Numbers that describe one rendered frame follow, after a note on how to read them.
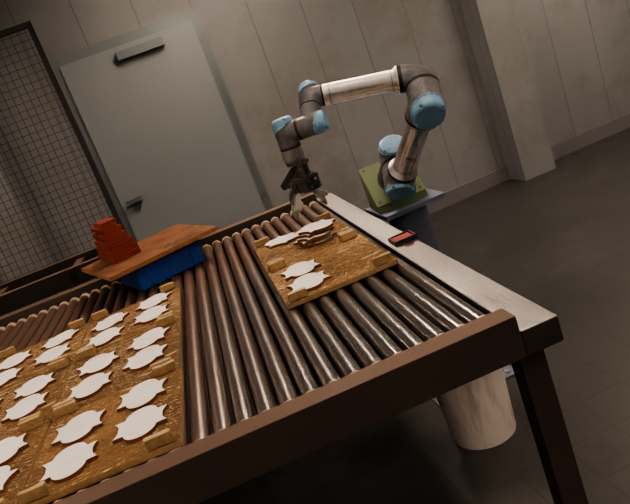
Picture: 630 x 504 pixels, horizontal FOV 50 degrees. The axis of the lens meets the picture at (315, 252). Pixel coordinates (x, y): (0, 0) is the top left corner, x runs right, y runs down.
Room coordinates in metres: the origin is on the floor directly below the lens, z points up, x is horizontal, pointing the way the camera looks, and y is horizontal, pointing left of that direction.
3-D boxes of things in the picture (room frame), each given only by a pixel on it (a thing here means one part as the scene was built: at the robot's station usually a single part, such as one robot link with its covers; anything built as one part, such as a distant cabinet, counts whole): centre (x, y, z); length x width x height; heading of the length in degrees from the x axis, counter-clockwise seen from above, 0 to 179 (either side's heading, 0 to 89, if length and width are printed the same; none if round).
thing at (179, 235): (2.95, 0.69, 1.03); 0.50 x 0.50 x 0.02; 28
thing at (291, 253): (2.47, 0.03, 0.93); 0.41 x 0.35 x 0.02; 6
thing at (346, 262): (2.06, -0.02, 0.93); 0.41 x 0.35 x 0.02; 7
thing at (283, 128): (2.38, -0.05, 1.34); 0.09 x 0.08 x 0.11; 73
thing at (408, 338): (2.24, -0.03, 0.90); 1.95 x 0.05 x 0.05; 7
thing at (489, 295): (2.26, -0.25, 0.88); 2.08 x 0.08 x 0.06; 7
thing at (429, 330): (2.24, -0.08, 0.90); 1.95 x 0.05 x 0.05; 7
